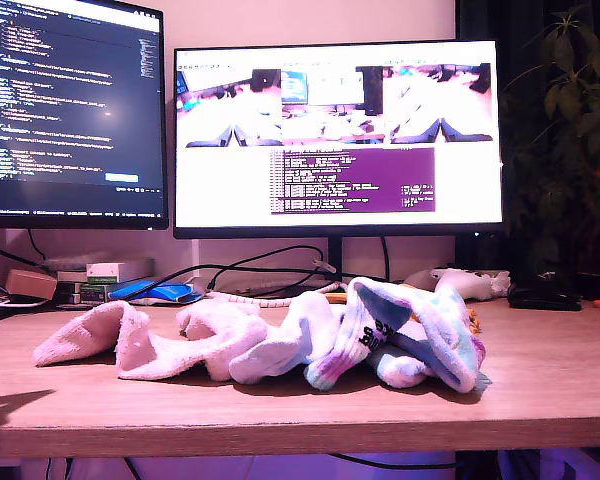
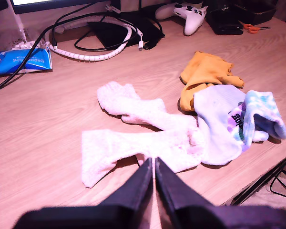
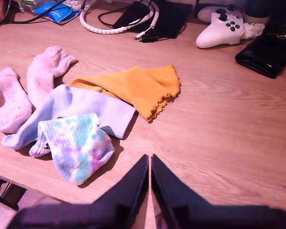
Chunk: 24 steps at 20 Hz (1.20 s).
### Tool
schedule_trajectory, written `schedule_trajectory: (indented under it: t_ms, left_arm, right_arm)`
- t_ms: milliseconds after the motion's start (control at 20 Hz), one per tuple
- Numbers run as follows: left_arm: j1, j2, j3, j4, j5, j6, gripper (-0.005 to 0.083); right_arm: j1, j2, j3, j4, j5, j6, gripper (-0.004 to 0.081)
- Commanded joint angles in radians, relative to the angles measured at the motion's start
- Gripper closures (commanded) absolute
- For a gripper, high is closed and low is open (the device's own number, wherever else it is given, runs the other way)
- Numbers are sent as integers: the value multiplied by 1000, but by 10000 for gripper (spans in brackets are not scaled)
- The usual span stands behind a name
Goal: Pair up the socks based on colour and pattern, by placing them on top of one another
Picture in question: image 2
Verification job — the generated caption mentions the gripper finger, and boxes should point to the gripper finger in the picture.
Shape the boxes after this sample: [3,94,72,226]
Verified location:
[99,157,154,217]
[154,156,215,215]

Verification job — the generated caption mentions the pink fluffy sock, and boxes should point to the pink fluffy sock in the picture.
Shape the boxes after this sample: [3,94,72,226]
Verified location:
[81,126,204,188]
[97,81,198,132]

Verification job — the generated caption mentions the white lavender sock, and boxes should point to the white lavender sock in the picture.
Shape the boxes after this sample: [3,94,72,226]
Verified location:
[193,84,246,166]

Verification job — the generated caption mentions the tie-dye sock with lettering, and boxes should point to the tie-dye sock with lettering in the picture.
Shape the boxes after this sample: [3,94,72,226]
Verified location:
[227,90,286,153]

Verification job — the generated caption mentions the orange sock with frilled cuff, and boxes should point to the orange sock with frilled cuff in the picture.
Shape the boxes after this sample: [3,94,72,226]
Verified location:
[180,51,245,88]

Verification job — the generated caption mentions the plain orange sock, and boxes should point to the plain orange sock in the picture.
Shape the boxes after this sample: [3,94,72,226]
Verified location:
[179,82,214,113]

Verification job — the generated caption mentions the black monitor stand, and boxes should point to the black monitor stand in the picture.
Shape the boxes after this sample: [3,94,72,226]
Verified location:
[87,0,166,51]

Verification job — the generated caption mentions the white game controller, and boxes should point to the white game controller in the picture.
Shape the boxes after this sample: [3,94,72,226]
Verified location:
[154,1,209,36]

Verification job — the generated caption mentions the blue packet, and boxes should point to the blue packet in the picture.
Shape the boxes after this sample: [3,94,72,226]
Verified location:
[0,47,53,77]

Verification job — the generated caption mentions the orange scissors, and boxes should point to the orange scissors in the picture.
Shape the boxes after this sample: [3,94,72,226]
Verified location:
[242,23,271,34]

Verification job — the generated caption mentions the dark tray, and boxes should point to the dark tray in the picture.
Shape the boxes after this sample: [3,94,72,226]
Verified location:
[233,1,278,26]

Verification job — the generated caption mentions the large monitor with white screen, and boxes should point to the large monitor with white screen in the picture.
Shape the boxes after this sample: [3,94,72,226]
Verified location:
[11,0,112,15]

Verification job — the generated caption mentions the black table frame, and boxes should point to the black table frame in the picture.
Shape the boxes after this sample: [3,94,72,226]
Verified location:
[230,151,286,206]

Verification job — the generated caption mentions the black cable under table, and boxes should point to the black cable under table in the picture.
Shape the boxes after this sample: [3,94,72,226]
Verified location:
[269,168,286,202]

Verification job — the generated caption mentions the white spiral cable wrap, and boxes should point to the white spiral cable wrap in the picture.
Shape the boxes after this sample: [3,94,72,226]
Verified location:
[44,4,144,62]

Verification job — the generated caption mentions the long black cable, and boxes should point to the long black cable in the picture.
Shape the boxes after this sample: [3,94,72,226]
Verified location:
[0,2,103,94]

